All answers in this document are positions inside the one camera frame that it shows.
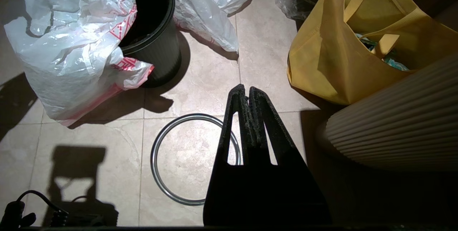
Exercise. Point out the yellow shopping bag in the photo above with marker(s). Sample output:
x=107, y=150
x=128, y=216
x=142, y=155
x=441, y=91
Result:
x=332, y=62

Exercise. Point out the used red-printed trash bag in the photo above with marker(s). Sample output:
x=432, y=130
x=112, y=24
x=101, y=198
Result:
x=207, y=9

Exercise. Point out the beige ribbed cushion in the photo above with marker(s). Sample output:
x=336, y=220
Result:
x=400, y=127

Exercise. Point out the black round trash bin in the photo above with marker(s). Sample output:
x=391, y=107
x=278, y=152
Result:
x=157, y=27

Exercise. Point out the new white plastic bag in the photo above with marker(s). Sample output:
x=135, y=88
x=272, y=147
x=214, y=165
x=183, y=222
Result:
x=71, y=52

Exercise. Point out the teal crumpled packaging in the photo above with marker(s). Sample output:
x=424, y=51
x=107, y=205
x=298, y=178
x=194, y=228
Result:
x=393, y=62

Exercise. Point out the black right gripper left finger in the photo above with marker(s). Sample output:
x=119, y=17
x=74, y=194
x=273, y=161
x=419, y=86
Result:
x=229, y=195

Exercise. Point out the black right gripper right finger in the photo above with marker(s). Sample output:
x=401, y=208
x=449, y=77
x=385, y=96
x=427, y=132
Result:
x=290, y=188

